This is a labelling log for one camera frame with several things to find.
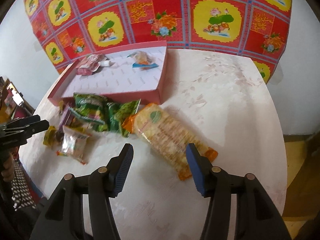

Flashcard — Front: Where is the small yellow candy packet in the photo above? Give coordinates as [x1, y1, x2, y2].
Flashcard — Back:
[43, 126, 57, 147]

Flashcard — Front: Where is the person's left hand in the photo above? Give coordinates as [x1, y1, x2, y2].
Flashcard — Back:
[1, 147, 18, 183]

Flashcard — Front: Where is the orange cracker pack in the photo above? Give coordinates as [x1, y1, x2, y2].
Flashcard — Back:
[122, 103, 218, 181]

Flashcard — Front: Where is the yellow jelly cup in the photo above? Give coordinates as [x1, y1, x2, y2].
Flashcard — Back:
[59, 100, 65, 115]

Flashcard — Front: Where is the pink shallow cardboard box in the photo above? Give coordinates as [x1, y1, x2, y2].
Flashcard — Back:
[47, 41, 168, 106]

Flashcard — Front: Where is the red floral patterned cloth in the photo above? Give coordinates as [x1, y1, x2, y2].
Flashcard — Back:
[24, 0, 292, 81]

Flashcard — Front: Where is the pink peach jelly pouch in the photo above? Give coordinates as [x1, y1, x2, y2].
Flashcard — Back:
[75, 54, 110, 76]

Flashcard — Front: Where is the clear blue candy packet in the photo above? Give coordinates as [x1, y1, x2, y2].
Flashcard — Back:
[127, 50, 158, 69]

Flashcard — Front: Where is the green pea snack bag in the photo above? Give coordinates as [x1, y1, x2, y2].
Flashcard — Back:
[106, 100, 140, 138]

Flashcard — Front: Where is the colourful gummy burger packet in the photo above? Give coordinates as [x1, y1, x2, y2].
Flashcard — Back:
[56, 126, 91, 165]

